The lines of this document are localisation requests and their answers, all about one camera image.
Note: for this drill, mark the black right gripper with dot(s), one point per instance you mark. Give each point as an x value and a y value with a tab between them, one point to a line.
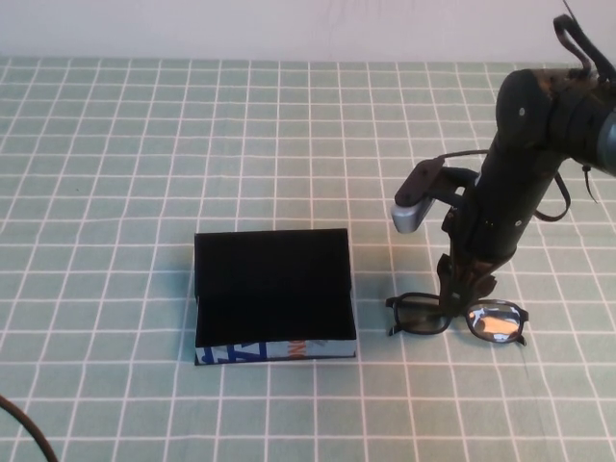
495	226

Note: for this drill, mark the black framed glasses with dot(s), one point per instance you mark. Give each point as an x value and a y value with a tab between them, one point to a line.
418	296

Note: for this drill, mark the black printed glasses case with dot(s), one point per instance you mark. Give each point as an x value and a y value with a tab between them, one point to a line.
269	274

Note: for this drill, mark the black zip tie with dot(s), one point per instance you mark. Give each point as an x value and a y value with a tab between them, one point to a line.
588	183

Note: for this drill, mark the green white checked tablecloth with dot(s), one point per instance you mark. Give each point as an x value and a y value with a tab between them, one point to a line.
120	144

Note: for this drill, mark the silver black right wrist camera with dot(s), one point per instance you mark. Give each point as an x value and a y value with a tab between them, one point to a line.
411	216

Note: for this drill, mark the black right camera mount bracket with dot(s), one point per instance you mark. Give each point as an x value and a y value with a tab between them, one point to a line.
454	180

